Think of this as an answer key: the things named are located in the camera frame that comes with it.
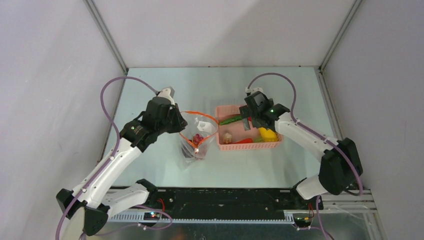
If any pink plastic basket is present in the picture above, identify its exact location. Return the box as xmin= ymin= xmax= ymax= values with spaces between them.
xmin=215 ymin=105 xmax=284 ymax=151

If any yellow mango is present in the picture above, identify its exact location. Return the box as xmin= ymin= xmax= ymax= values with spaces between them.
xmin=258 ymin=127 xmax=279 ymax=142

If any clear zip bag orange zipper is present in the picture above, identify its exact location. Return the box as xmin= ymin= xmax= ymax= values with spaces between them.
xmin=179 ymin=111 xmax=219 ymax=163

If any red grape bunch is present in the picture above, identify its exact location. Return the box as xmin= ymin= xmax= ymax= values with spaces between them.
xmin=191 ymin=133 xmax=204 ymax=146

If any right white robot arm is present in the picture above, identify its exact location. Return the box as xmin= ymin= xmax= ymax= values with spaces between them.
xmin=239 ymin=88 xmax=363 ymax=209

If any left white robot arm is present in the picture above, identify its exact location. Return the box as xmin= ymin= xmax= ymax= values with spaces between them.
xmin=55 ymin=94 xmax=187 ymax=240

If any orange carrot green top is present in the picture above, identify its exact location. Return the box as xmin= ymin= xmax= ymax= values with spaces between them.
xmin=232 ymin=137 xmax=264 ymax=144

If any white garlic bulb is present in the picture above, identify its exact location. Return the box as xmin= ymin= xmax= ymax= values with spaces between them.
xmin=222 ymin=132 xmax=233 ymax=145

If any left green circuit board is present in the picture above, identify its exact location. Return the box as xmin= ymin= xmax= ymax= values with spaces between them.
xmin=143 ymin=211 xmax=162 ymax=221

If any green circuit board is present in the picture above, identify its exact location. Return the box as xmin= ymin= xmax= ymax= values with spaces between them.
xmin=293 ymin=217 xmax=313 ymax=229
xmin=143 ymin=211 xmax=162 ymax=221

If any right green circuit board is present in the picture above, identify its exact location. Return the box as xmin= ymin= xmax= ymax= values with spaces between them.
xmin=293 ymin=217 xmax=313 ymax=229

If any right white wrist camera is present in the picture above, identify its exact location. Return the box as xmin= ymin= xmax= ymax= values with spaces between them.
xmin=245 ymin=87 xmax=264 ymax=96

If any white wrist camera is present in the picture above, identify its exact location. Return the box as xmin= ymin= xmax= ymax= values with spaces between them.
xmin=245 ymin=87 xmax=264 ymax=96
xmin=156 ymin=86 xmax=175 ymax=105

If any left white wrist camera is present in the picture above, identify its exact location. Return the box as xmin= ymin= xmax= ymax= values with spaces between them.
xmin=156 ymin=86 xmax=175 ymax=105

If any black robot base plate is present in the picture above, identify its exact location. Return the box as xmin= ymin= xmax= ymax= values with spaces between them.
xmin=144 ymin=187 xmax=324 ymax=219

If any grey slotted cable duct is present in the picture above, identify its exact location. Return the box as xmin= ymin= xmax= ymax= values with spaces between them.
xmin=108 ymin=210 xmax=294 ymax=225

